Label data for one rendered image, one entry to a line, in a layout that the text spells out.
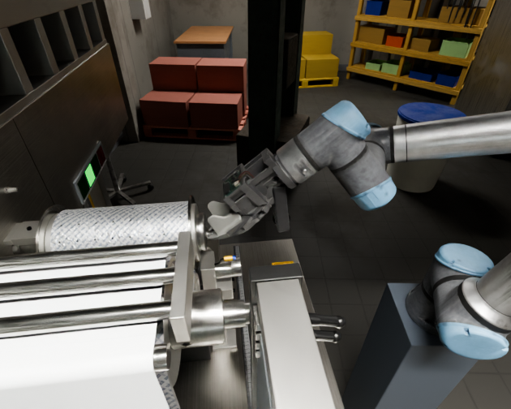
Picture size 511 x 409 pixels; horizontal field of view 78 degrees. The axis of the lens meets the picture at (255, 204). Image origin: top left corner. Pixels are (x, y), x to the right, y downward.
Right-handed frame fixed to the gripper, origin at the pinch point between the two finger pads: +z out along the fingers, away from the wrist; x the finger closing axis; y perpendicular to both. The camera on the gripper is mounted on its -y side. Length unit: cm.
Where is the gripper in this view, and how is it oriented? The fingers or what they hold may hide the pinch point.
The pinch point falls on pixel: (216, 234)
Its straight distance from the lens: 65.5
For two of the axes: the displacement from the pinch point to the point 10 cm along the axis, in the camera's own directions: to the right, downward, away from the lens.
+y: -6.4, -5.6, -5.2
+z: -7.6, 5.7, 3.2
